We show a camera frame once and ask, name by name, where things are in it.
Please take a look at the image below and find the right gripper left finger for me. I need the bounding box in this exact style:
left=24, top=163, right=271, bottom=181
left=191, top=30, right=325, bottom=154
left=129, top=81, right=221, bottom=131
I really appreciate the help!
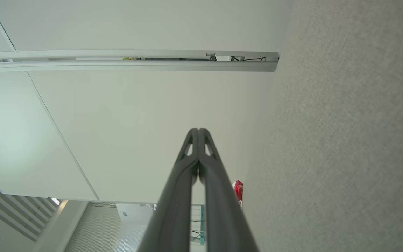
left=137, top=128, right=199, bottom=252

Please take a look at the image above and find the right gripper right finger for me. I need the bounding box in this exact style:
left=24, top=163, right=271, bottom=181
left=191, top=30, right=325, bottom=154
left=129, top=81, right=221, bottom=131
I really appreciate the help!
left=199, top=128, right=260, bottom=252

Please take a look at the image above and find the red sports jersey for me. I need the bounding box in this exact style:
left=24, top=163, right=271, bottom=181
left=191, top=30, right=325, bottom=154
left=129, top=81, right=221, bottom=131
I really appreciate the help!
left=233, top=180, right=244, bottom=210

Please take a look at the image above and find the grey fabric sofa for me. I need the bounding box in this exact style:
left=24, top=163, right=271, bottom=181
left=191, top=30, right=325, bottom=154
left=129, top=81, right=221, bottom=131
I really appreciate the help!
left=242, top=0, right=403, bottom=252

